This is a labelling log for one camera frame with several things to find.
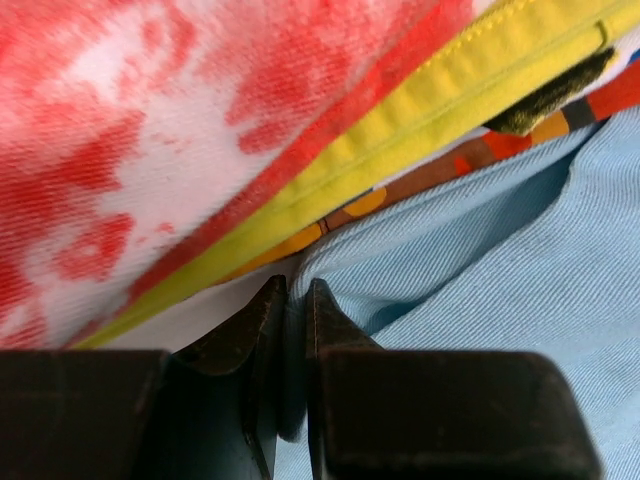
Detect orange patterned folded trousers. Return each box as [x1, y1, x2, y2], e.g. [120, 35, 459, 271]
[216, 49, 639, 284]

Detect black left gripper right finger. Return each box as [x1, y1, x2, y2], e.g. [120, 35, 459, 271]
[306, 279, 603, 479]

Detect light blue trousers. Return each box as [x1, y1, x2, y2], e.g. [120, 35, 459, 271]
[276, 107, 639, 479]

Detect red white tie-dye trousers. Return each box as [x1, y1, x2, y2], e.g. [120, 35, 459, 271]
[1, 1, 487, 348]

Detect yellow green folded trousers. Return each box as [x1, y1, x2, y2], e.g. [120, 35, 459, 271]
[78, 1, 639, 348]

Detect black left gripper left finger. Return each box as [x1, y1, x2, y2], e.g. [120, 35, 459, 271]
[1, 275, 287, 479]

